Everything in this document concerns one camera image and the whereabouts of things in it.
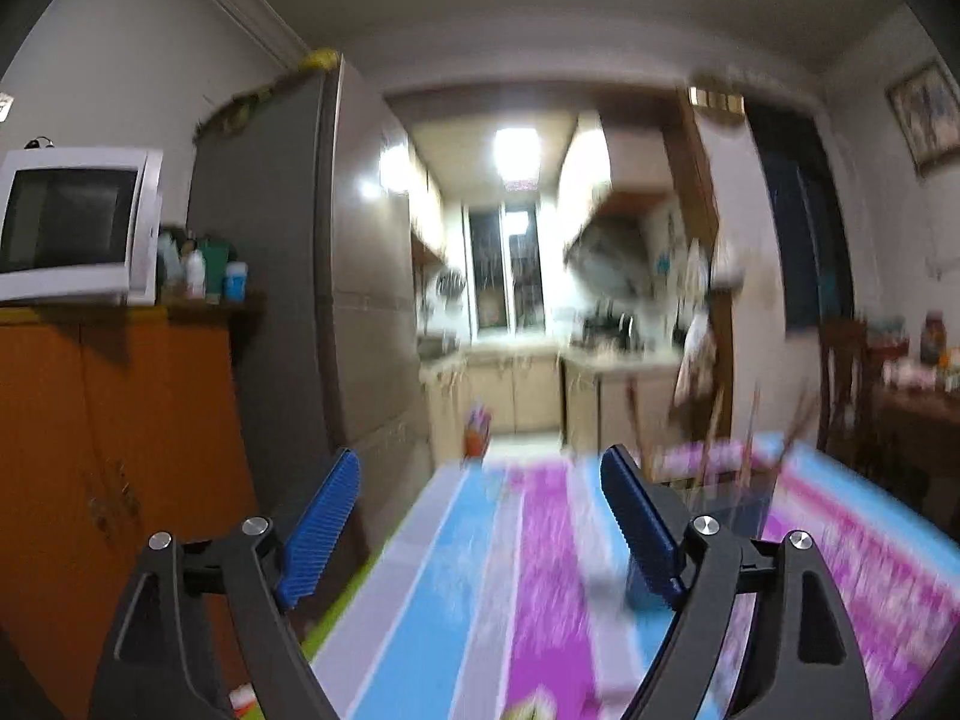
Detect orange wooden cabinet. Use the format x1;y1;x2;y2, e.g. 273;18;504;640
0;291;265;720

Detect dark doorway curtain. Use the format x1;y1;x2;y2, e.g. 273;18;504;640
745;100;857;332

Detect dark wooden chair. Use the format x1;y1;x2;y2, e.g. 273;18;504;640
817;318;876;460

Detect green container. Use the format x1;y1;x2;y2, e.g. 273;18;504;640
198;238;235;298

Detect green leafy plant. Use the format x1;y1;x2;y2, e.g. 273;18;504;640
193;78;302;141

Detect gold round wall clock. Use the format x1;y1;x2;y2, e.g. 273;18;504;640
688;73;746;118

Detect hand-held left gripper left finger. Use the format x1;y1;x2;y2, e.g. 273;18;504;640
88;447;362;720

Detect kitchen window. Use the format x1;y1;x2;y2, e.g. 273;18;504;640
466;202;548;335

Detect white microwave oven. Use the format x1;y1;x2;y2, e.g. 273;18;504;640
0;147;165;308

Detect dark glass jar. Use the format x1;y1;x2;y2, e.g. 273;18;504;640
920;310;947;362

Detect beige kitchen base cabinets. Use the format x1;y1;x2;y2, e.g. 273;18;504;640
418;345;685;460

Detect framed wall picture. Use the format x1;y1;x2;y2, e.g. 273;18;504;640
886;58;960;179

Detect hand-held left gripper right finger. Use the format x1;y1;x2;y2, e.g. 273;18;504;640
598;444;876;720

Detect colourful bag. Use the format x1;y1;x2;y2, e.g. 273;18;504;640
464;403;493;460

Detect dark wooden side table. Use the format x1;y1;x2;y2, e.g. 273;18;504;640
868;381;960;482

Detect grey refrigerator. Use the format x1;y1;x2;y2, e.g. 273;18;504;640
186;52;437;545

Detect hanging white bags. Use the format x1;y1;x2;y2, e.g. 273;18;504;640
670;238;745;407

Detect blue square utensil holder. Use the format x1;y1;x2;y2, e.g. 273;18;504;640
658;441;782;542

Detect square ceiling light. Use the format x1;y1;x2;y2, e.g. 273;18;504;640
490;127;543;189

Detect metal range hood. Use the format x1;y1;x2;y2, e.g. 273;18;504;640
563;213;662;302

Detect colourful striped tablecloth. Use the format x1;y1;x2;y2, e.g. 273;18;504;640
310;433;960;720

